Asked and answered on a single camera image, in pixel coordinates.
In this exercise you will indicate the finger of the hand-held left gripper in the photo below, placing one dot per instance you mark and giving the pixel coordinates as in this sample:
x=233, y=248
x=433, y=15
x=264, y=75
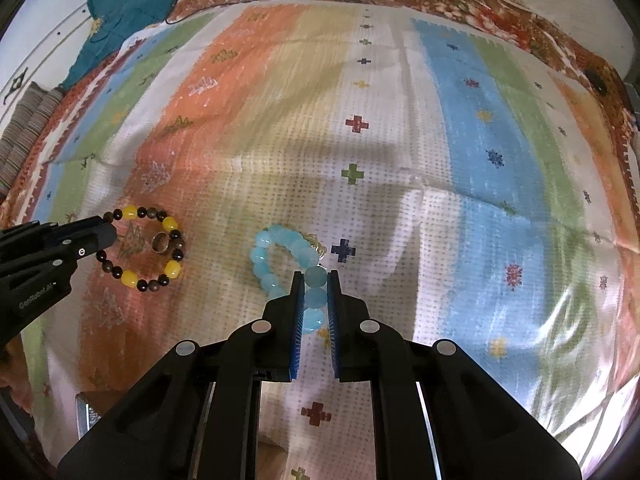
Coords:
x=75, y=230
x=85, y=252

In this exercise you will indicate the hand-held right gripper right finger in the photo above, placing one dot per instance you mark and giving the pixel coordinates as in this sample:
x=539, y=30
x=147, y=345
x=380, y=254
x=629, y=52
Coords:
x=334, y=330

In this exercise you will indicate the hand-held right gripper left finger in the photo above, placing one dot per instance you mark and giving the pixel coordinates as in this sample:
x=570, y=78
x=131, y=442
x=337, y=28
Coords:
x=297, y=330

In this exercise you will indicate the grey striped pillow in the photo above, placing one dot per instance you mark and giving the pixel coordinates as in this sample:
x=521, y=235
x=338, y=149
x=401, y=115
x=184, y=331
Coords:
x=22, y=130

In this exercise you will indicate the colourful striped mat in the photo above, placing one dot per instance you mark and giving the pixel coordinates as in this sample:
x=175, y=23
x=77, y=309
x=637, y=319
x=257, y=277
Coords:
x=310, y=160

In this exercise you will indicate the teal cloth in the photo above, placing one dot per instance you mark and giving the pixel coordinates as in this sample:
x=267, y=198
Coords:
x=125, y=10

